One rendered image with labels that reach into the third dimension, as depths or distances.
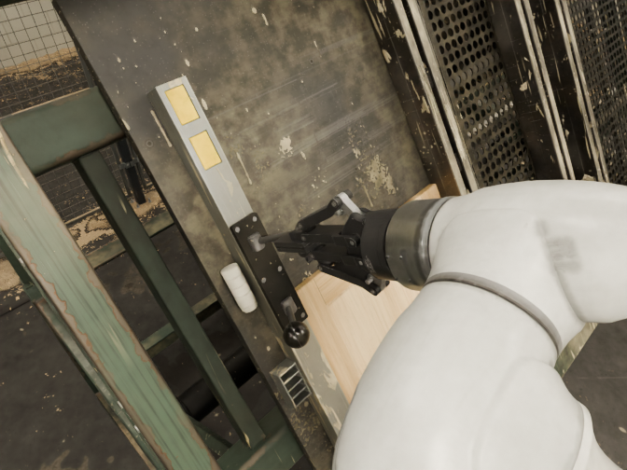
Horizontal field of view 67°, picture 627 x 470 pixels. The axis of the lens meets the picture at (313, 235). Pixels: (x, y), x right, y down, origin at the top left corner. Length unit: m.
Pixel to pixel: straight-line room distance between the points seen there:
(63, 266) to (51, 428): 1.83
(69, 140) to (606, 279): 0.65
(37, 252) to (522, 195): 0.52
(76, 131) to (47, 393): 1.91
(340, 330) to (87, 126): 0.53
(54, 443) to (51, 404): 0.19
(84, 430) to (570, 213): 2.21
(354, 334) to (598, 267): 0.63
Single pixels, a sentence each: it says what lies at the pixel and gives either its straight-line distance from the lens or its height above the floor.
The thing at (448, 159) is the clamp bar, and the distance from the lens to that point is 1.02.
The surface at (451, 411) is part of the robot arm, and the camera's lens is 0.29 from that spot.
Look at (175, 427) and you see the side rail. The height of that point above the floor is 1.35.
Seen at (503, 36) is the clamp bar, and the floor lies 1.53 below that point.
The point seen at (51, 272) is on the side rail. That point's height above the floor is 1.57.
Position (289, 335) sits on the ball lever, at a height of 1.44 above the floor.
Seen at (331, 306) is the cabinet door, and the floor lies 1.30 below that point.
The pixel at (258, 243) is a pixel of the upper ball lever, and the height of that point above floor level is 1.48.
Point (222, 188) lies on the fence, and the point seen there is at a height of 1.55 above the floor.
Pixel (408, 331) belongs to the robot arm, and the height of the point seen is 1.74.
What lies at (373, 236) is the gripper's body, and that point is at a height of 1.67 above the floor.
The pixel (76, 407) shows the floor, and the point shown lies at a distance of 2.44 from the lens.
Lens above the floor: 1.99
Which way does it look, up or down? 44 degrees down
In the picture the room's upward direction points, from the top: straight up
